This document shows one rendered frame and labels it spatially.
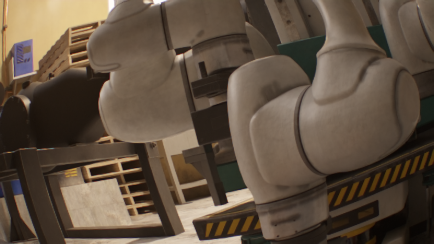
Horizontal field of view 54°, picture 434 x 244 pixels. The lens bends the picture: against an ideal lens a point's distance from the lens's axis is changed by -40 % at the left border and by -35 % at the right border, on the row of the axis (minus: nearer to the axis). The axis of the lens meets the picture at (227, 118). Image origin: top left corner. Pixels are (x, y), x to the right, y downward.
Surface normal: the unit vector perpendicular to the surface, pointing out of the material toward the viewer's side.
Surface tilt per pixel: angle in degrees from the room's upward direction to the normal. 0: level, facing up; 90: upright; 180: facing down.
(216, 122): 90
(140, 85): 96
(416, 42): 98
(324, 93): 69
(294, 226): 90
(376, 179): 90
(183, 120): 140
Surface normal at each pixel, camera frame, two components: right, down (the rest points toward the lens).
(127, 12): -0.12, -0.52
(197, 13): -0.09, 0.05
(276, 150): -0.70, 0.19
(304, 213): 0.12, -0.08
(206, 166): -0.40, 0.05
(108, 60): 0.00, 0.65
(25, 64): 0.66, -0.21
